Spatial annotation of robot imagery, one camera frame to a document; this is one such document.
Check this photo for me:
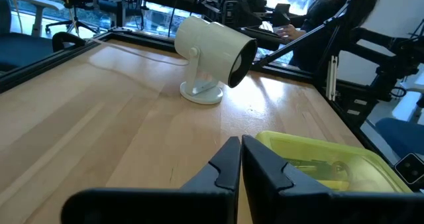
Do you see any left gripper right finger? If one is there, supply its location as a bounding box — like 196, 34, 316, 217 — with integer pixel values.
241, 134, 424, 224

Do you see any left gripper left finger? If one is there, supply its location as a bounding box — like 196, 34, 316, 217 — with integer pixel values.
61, 136, 241, 224

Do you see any yellow translucent supply box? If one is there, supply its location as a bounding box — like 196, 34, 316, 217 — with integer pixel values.
254, 130, 414, 194

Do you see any person's hand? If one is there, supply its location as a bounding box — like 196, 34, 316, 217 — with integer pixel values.
275, 24, 301, 42

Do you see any person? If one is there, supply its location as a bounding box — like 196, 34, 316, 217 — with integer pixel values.
274, 0, 382, 74

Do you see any black chair base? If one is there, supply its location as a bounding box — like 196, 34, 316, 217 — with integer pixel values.
44, 3, 100, 36

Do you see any black robot equipment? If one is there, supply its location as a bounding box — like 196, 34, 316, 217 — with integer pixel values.
195, 0, 276, 29

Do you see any dark blue office chair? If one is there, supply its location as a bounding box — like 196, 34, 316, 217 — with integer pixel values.
0, 0, 64, 73

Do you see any small black table camera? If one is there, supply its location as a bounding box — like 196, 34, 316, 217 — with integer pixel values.
393, 152, 424, 186

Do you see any white frame bracket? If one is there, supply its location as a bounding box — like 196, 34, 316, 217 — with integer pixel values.
326, 55, 339, 101

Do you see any black aluminium table frame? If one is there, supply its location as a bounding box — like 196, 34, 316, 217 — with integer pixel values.
0, 0, 398, 165

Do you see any black frame clamp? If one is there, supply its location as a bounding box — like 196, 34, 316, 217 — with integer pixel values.
52, 31, 87, 52

